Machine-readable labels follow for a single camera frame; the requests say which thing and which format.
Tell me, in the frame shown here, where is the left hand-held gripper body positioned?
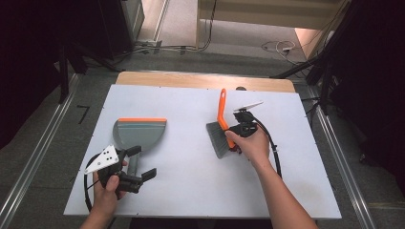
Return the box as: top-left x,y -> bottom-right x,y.
83,144 -> 144,196

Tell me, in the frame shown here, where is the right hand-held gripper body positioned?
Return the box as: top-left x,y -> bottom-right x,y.
233,100 -> 265,139

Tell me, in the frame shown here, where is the grey dustpan with orange edge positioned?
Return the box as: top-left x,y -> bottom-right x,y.
112,116 -> 168,179

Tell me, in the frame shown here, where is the orange brush with grey bristles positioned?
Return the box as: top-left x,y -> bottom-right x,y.
205,88 -> 239,159

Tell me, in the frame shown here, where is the person's right hand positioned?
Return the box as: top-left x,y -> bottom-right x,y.
224,127 -> 272,170

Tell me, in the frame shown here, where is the person's left hand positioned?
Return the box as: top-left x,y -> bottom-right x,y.
91,159 -> 129,221

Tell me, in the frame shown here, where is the white board sheet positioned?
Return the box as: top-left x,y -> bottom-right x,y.
63,83 -> 343,220

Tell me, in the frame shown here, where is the light wooden table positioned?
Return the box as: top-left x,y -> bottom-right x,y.
115,71 -> 297,94

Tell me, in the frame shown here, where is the black metal stand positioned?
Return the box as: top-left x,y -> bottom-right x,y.
269,0 -> 361,116
56,43 -> 122,105

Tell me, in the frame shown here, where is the light wooden panel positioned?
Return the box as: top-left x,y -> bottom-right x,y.
293,27 -> 323,61

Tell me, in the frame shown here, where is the beige wooden furniture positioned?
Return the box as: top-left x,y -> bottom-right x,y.
196,0 -> 349,51

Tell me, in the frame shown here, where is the black curtain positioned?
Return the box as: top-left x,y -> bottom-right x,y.
329,0 -> 405,187
0,0 -> 104,151

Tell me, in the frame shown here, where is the black cabinet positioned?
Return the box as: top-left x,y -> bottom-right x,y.
97,0 -> 146,60

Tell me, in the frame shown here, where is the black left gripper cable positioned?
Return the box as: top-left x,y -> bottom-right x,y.
83,153 -> 100,213

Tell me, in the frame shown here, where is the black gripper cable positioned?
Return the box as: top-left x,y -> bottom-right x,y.
83,153 -> 100,213
252,116 -> 284,178

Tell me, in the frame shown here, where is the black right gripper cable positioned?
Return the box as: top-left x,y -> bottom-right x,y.
252,116 -> 284,178

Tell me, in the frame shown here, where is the metal floor rail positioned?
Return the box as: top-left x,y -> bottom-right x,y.
306,85 -> 379,229
152,0 -> 171,45
0,73 -> 81,229

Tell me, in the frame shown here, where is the white floor cable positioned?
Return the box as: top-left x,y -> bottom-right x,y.
261,39 -> 297,58

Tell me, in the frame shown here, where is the black hanging cable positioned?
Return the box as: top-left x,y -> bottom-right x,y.
203,0 -> 219,52

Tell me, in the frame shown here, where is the bundle of floor cables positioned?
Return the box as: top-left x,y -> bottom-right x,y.
119,39 -> 212,57

